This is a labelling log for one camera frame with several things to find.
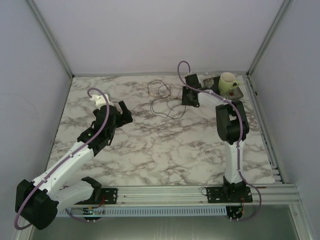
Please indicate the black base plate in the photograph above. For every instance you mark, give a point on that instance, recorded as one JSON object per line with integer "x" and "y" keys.
{"x": 107, "y": 196}
{"x": 220, "y": 195}

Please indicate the black floral square plate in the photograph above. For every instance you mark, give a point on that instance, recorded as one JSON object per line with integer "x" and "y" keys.
{"x": 235, "y": 93}

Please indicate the aluminium front rail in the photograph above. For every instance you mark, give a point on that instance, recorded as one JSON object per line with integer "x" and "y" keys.
{"x": 191, "y": 195}

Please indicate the light green mug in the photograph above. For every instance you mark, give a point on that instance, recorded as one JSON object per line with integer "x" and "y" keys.
{"x": 227, "y": 82}

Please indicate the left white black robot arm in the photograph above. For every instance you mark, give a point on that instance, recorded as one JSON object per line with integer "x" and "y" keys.
{"x": 38, "y": 201}

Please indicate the blue slotted cable duct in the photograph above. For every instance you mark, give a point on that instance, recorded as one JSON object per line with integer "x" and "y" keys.
{"x": 165, "y": 211}

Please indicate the left aluminium frame post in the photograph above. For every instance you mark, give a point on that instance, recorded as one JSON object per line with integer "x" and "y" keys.
{"x": 50, "y": 37}

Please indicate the left green circuit board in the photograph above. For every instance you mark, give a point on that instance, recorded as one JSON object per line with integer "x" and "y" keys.
{"x": 93, "y": 212}

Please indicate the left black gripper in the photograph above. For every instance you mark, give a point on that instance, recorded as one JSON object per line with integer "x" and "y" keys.
{"x": 126, "y": 117}

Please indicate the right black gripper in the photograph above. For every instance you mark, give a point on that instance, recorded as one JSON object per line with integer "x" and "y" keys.
{"x": 184, "y": 101}

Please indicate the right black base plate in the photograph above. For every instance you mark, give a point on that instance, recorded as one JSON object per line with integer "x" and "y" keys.
{"x": 220, "y": 195}

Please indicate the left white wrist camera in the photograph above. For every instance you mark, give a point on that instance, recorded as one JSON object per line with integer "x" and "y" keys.
{"x": 100, "y": 100}

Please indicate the aluminium frame post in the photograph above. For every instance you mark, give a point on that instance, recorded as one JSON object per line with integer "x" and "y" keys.
{"x": 50, "y": 37}
{"x": 284, "y": 7}

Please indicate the right black circuit board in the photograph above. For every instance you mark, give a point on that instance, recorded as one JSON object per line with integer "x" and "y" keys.
{"x": 234, "y": 213}

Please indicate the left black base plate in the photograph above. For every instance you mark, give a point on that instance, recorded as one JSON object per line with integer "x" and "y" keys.
{"x": 107, "y": 196}

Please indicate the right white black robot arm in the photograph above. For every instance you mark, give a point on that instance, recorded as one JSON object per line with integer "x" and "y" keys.
{"x": 232, "y": 128}

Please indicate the right aluminium frame post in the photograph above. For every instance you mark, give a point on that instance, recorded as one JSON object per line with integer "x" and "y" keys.
{"x": 284, "y": 7}

